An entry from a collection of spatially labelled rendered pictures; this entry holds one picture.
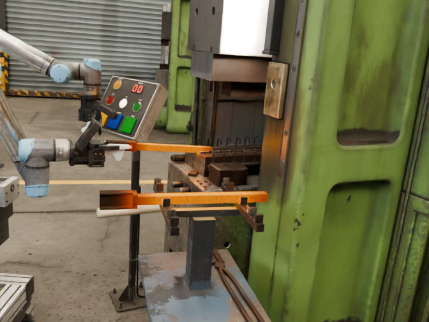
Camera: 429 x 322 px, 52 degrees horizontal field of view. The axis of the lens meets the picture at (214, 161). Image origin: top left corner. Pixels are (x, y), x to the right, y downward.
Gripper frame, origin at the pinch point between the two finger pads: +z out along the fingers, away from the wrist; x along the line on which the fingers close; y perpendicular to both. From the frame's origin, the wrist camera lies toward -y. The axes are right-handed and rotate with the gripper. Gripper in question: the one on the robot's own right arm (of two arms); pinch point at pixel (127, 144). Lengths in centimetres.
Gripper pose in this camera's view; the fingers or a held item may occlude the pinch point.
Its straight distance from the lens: 157.7
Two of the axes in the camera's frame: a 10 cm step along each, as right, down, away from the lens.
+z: 9.0, -0.1, 4.3
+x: 4.2, 2.7, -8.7
